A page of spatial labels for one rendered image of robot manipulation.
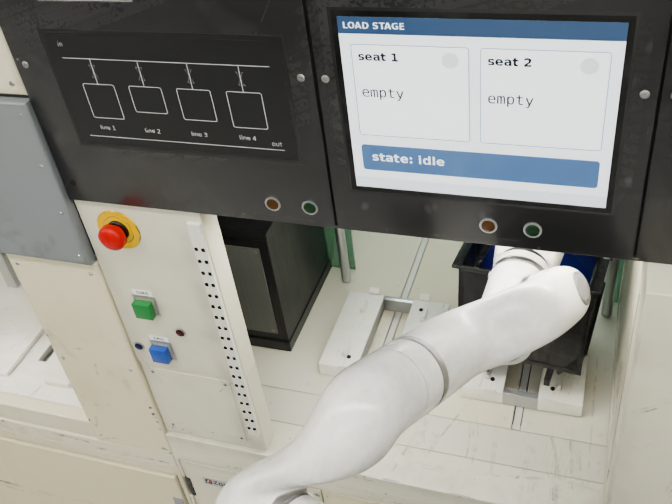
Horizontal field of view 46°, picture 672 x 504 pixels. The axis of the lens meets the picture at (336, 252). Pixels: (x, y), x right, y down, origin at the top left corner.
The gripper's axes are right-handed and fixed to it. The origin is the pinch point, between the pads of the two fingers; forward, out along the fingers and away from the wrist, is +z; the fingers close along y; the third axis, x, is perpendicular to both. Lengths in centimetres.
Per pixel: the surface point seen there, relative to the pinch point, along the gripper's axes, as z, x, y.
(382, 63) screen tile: -34, 42, -12
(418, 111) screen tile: -34, 36, -9
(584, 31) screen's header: -33, 46, 7
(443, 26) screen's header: -34, 46, -6
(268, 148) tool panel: -35, 30, -27
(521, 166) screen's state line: -33.3, 30.3, 2.1
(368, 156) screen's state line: -34.2, 29.9, -15.0
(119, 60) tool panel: -36, 40, -44
